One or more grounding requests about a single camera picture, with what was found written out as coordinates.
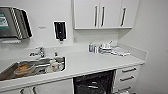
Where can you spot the steel kitchen sink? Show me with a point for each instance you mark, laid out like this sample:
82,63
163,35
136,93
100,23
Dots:
40,66

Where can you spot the white drawer front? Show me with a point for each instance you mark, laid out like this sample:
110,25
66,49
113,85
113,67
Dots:
118,69
117,81
133,87

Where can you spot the stack of white dishes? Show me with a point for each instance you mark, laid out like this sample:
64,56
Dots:
105,49

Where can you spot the bowl with orange food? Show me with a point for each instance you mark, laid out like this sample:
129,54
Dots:
24,69

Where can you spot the small chrome sink knob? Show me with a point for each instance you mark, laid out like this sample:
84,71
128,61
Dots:
55,54

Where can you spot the white base cabinet door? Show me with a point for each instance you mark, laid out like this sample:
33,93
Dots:
53,87
10,92

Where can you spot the steel paper towel dispenser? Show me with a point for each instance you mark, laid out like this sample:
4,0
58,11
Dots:
15,23

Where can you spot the white dish cloth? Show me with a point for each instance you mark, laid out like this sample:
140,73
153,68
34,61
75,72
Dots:
121,51

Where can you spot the built-in dishwasher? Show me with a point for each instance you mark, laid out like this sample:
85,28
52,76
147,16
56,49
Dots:
93,75

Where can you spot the black soap dispenser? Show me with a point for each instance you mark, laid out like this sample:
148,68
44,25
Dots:
60,30

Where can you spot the white mug with red print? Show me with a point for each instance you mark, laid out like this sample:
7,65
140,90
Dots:
54,65

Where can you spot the small wall label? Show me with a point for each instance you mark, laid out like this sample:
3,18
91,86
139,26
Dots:
42,27

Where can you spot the chrome sink faucet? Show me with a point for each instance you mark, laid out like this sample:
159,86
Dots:
40,52

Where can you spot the small pale bottle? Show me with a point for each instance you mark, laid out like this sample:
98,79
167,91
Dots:
95,49

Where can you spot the white plate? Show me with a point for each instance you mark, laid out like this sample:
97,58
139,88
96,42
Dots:
48,70

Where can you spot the bottle with blue label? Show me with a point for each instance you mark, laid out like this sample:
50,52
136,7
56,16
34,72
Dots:
90,47

